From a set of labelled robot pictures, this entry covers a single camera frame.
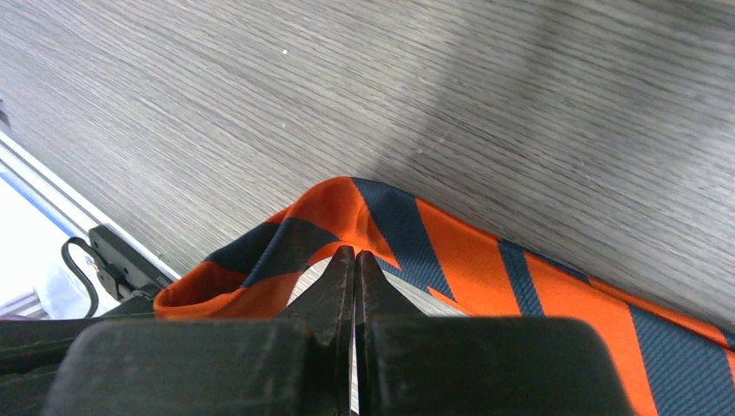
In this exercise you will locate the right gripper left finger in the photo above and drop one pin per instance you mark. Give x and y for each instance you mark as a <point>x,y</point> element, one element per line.
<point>297,363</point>

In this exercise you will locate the orange navy striped tie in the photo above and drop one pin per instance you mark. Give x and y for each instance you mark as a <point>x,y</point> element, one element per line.
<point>669,363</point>

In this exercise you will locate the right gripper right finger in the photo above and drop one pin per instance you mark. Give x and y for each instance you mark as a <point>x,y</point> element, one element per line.
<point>410,363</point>

